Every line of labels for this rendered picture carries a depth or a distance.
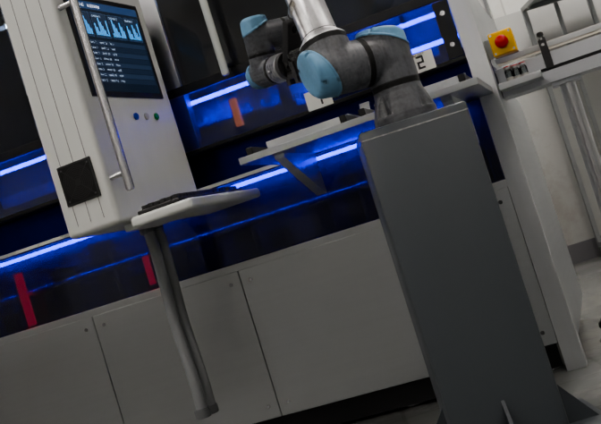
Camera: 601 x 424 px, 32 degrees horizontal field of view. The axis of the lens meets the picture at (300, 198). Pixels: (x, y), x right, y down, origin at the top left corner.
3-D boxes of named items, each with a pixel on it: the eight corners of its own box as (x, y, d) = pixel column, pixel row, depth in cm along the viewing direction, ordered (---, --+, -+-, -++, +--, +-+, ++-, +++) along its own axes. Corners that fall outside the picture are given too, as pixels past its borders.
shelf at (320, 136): (289, 164, 339) (287, 158, 339) (495, 94, 320) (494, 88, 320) (240, 165, 293) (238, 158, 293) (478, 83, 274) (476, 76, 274)
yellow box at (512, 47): (496, 59, 318) (488, 37, 318) (519, 51, 316) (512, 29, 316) (494, 57, 311) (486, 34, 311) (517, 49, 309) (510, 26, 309)
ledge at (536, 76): (503, 93, 325) (502, 87, 325) (544, 80, 322) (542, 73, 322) (499, 90, 312) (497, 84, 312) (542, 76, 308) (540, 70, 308)
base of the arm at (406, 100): (442, 109, 236) (428, 67, 236) (378, 129, 236) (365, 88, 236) (435, 116, 251) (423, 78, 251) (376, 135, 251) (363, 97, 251)
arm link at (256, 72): (239, 63, 284) (247, 93, 285) (260, 55, 275) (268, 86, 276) (262, 58, 288) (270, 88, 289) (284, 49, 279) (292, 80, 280)
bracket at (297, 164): (318, 195, 328) (306, 156, 329) (326, 192, 328) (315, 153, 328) (287, 199, 296) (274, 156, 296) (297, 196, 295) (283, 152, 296)
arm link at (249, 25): (271, 14, 287) (282, 53, 288) (233, 22, 283) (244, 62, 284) (281, 8, 280) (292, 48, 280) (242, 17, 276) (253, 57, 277)
